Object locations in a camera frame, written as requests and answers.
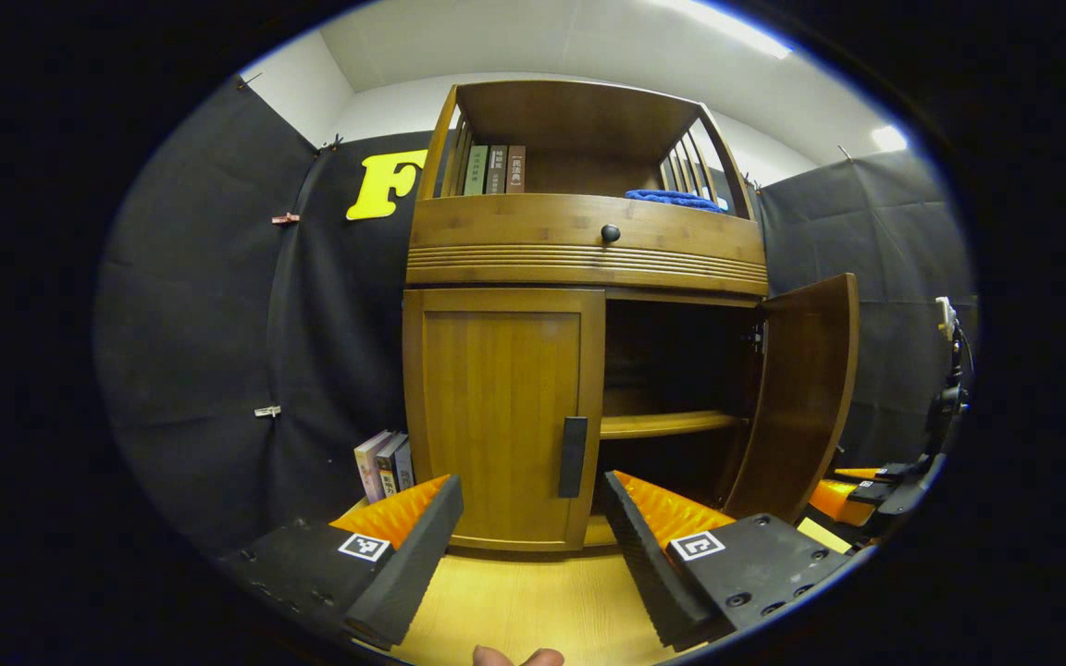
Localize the blue cloth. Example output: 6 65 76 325
625 190 725 214

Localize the black door handle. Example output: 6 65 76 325
559 416 589 500

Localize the black stand with white top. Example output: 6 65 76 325
933 296 971 454

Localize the wooden double-door shoe cabinet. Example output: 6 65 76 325
402 79 772 554

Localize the wooden shoe cabinet door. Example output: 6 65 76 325
723 273 861 525
403 288 606 553

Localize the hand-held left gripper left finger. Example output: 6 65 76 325
218 475 465 648

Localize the wooden inner cabinet shelf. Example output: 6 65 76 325
600 410 742 440

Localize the pale purple book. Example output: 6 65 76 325
354 430 393 504

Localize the dark book with orange spine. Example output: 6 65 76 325
376 433 407 499

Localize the black backdrop cloth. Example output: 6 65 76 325
93 69 978 556

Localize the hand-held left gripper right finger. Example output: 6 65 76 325
601 470 853 651

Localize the wooden cabinet drawer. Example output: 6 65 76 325
406 192 769 297

